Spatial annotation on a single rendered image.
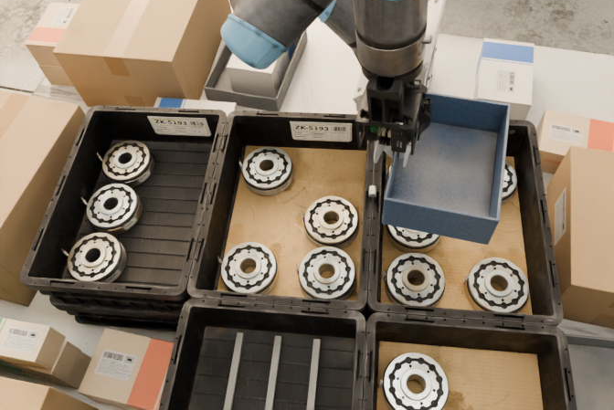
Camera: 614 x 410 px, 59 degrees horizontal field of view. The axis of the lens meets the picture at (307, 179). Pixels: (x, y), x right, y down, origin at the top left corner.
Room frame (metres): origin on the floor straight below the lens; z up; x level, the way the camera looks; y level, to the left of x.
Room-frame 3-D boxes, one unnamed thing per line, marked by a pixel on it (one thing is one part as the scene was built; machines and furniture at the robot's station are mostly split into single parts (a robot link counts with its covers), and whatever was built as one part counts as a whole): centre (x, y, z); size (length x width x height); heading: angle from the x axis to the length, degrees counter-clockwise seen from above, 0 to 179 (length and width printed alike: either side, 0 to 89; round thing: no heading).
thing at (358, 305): (0.51, 0.04, 0.92); 0.40 x 0.30 x 0.02; 167
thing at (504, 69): (0.86, -0.51, 0.75); 0.20 x 0.12 x 0.09; 159
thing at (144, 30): (1.17, 0.35, 0.80); 0.40 x 0.30 x 0.20; 163
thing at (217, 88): (1.07, 0.09, 0.73); 0.27 x 0.20 x 0.05; 157
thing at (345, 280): (0.39, -0.01, 0.86); 0.10 x 0.10 x 0.01
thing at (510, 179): (0.54, -0.35, 0.86); 0.10 x 0.10 x 0.01
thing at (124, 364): (0.29, 0.37, 0.74); 0.16 x 0.12 x 0.07; 70
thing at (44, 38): (1.18, 0.58, 0.81); 0.16 x 0.12 x 0.07; 163
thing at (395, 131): (0.43, -0.12, 1.26); 0.09 x 0.08 x 0.12; 157
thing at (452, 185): (0.42, -0.20, 1.11); 0.20 x 0.15 x 0.07; 158
